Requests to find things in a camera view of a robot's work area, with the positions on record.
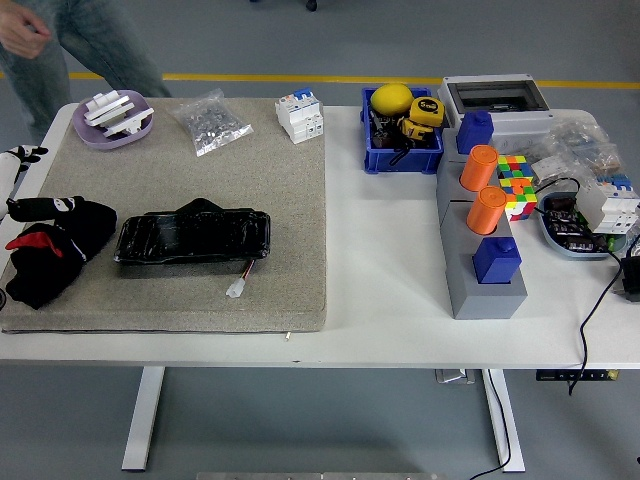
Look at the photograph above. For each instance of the grey-brown mat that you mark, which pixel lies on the grey-brown mat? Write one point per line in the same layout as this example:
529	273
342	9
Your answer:
200	170

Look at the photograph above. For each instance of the small yellow black tape measure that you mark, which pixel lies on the small yellow black tape measure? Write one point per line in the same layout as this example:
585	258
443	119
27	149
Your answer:
415	129

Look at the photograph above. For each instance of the black power adapter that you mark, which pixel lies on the black power adapter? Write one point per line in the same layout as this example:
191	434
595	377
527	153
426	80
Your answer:
631	280

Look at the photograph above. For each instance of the person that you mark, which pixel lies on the person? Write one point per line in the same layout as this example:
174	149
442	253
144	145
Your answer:
100	45

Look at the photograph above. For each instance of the yellow ball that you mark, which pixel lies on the yellow ball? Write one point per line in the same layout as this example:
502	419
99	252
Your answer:
390	100

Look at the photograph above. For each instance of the colourful puzzle cube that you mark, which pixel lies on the colourful puzzle cube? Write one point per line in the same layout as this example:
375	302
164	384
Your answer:
520	200
515	167

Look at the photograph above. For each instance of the grey-blue tray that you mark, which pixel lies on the grey-blue tray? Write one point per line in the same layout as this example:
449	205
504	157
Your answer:
570	253

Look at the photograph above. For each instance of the blue plastic bin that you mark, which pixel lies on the blue plastic bin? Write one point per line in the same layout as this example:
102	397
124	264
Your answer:
400	162

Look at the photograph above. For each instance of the black rag with red patch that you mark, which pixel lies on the black rag with red patch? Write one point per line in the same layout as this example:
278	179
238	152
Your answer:
50	260

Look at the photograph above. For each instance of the person's right hand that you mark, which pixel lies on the person's right hand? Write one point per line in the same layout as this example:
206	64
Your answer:
22	35

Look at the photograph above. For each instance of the white table leg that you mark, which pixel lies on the white table leg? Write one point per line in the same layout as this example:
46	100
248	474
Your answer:
142	425
517	457

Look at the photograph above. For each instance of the orange cylinder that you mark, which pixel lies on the orange cylinder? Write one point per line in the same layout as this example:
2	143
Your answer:
485	212
477	170

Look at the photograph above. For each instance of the large yellow tape measure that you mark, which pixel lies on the large yellow tape measure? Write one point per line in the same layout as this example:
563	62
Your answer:
427	110

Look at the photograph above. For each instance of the clear bags of parts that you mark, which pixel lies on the clear bags of parts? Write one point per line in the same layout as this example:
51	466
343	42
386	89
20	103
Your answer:
585	145

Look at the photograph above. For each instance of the white breaker with blue lever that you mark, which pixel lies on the white breaker with blue lever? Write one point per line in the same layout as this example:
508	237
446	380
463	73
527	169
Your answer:
300	120

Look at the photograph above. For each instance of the grey electrical enclosure box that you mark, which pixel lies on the grey electrical enclosure box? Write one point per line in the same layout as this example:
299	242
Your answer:
520	125

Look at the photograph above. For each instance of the white plastic bracket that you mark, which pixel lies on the white plastic bracket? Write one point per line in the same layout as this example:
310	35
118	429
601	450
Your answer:
130	122

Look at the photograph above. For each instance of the metal bracket under table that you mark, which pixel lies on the metal bracket under table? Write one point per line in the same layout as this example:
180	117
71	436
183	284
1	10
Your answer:
455	376

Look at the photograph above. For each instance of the large blue block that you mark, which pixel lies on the large blue block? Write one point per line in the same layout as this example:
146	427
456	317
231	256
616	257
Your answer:
495	262

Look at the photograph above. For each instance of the dark electronic components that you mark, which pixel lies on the dark electronic components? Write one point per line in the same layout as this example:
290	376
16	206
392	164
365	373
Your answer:
565	225

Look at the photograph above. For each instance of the grey block holder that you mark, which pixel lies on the grey block holder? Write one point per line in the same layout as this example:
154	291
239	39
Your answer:
480	305

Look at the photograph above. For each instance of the white plastic plate stack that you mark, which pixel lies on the white plastic plate stack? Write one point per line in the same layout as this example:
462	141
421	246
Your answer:
107	107

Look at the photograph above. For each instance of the black table control panel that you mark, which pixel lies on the black table control panel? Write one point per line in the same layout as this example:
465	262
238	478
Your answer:
550	375

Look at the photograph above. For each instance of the small blue block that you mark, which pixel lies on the small blue block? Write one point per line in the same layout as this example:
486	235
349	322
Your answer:
475	132

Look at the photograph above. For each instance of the clear bag of screws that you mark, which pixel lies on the clear bag of screws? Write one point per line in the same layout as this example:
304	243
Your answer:
210	125

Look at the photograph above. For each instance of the white breaker row, blue levers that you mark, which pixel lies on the white breaker row, blue levers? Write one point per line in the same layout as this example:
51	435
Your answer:
605	205

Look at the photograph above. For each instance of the purple tray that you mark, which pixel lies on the purple tray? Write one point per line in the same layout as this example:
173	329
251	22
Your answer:
92	141

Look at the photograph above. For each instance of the black chair wheel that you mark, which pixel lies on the black chair wheel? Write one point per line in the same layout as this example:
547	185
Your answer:
311	5

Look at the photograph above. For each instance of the dark hand tool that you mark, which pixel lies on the dark hand tool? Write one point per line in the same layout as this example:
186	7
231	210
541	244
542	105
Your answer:
382	132

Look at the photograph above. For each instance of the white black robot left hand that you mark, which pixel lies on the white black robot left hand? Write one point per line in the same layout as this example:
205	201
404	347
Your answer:
9	172

